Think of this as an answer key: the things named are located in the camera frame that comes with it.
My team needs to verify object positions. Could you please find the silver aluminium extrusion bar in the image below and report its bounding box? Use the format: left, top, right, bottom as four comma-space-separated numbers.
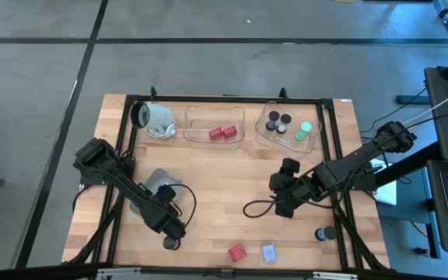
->
312, 271, 359, 280
96, 267, 142, 280

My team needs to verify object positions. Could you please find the black cylinder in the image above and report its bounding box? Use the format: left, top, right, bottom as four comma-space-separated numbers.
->
163, 236, 181, 252

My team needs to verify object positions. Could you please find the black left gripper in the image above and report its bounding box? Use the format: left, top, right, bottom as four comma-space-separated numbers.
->
139, 185, 188, 242

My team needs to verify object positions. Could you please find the grey plastic bin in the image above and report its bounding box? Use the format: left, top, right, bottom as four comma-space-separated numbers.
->
129, 167, 184, 219

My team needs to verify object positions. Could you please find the black left gripper camera cable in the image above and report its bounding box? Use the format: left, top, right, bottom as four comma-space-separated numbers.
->
168, 183, 198, 229

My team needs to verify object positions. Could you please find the black aluminium table frame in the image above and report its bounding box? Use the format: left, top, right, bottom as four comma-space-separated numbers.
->
62, 86, 390, 273

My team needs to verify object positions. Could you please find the lavender wall charger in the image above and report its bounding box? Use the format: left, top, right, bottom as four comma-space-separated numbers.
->
261, 243, 278, 264

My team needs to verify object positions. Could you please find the blue hourglass printed 10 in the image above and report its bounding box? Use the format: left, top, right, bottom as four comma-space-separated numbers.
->
264, 110, 281, 132

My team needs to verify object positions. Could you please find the clear plastic bin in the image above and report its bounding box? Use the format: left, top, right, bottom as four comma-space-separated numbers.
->
183, 103, 247, 150
254, 100, 323, 160

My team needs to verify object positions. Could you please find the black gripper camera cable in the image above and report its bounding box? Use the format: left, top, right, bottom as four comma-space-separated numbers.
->
168, 183, 198, 229
242, 199, 278, 219

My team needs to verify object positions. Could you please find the black right gripper camera cable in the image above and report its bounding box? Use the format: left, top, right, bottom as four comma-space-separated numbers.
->
242, 199, 278, 219

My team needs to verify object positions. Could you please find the white coiled cable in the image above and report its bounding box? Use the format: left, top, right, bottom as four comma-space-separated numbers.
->
145, 123, 177, 140

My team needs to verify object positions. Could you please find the blue sand hourglass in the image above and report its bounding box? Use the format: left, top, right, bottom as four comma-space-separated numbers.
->
314, 225, 338, 243

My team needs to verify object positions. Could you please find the black diagonal support bar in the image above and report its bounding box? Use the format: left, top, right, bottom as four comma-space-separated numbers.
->
373, 142, 443, 187

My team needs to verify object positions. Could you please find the black horizontal beam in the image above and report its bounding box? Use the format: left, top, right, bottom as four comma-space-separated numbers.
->
0, 262, 448, 280

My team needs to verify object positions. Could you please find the black stand foot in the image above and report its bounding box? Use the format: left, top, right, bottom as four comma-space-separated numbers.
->
396, 95, 431, 105

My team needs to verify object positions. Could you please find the white paper sheet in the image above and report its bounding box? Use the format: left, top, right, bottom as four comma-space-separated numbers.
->
372, 161, 398, 206

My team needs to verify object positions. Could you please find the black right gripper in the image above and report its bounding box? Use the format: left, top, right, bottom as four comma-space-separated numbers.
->
268, 156, 315, 219

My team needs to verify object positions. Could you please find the white mug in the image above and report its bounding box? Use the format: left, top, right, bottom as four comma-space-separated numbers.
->
130, 100, 177, 139

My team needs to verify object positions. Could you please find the green sand hourglass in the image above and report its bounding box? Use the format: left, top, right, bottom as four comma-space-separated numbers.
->
294, 121, 313, 142

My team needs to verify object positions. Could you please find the long white cable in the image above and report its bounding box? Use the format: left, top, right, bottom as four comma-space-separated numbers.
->
402, 82, 448, 125

